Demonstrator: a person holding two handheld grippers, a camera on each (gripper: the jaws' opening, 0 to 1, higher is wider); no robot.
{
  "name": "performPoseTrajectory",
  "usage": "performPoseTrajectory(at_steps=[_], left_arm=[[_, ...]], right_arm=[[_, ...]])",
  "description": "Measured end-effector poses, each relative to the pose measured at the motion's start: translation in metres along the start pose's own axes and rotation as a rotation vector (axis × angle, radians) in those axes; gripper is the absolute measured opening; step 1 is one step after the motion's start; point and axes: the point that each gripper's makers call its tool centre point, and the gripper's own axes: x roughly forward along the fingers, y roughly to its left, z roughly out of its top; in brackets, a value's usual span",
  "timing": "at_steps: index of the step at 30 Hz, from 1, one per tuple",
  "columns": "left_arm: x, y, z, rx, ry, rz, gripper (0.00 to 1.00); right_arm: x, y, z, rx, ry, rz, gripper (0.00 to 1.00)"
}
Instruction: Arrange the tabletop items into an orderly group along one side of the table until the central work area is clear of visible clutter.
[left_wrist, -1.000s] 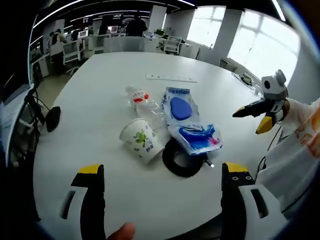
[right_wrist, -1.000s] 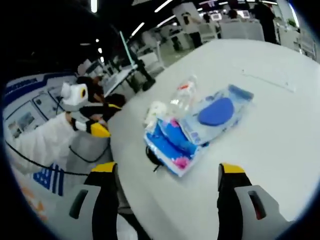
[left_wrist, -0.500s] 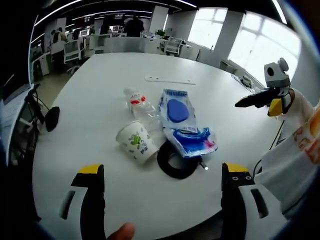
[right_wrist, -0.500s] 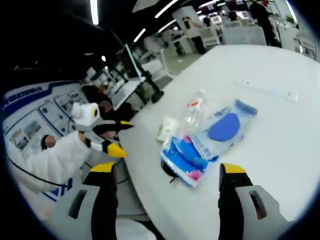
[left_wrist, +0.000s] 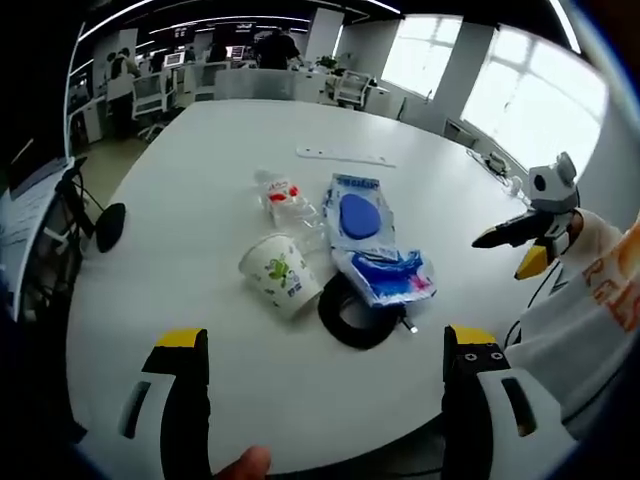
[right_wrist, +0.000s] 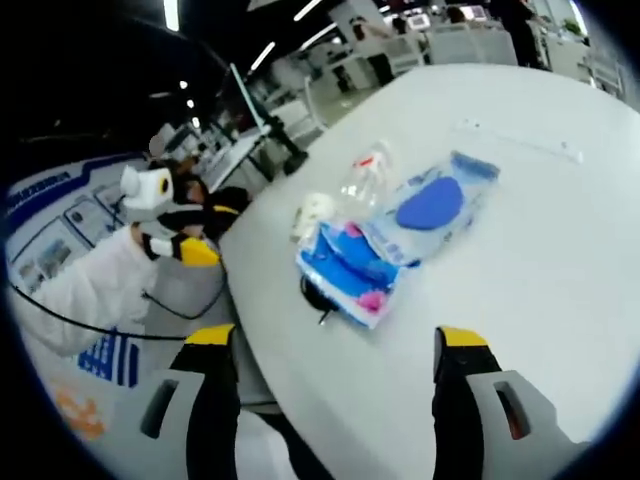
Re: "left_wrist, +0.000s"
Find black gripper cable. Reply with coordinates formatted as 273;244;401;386
503;259;569;347

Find person's left hand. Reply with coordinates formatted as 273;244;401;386
209;445;274;480

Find white office chair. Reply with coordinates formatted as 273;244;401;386
333;68;377;110
130;73;174;132

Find black round stand base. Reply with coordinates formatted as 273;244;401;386
94;201;128;254

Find white power strip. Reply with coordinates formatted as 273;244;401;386
295;144;397;170

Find clear plastic bottle red label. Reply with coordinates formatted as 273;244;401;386
252;168;329;254

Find desk with papers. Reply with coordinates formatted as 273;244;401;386
0;154;76;321

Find blue packet with oval window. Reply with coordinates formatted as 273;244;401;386
319;172;400;251

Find black stand with cables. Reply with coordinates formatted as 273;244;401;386
47;157;109;251

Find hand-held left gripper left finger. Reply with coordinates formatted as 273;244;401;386
74;327;214;480

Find white paper cup green print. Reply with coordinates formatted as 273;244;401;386
238;232;324;321

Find small white devices with cables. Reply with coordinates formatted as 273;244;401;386
465;147;527;197

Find blue and pink packet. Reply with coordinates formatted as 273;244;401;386
332;246;439;309

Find white table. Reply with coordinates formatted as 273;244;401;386
63;97;576;476

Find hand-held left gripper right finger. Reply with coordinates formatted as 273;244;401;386
441;323;584;480

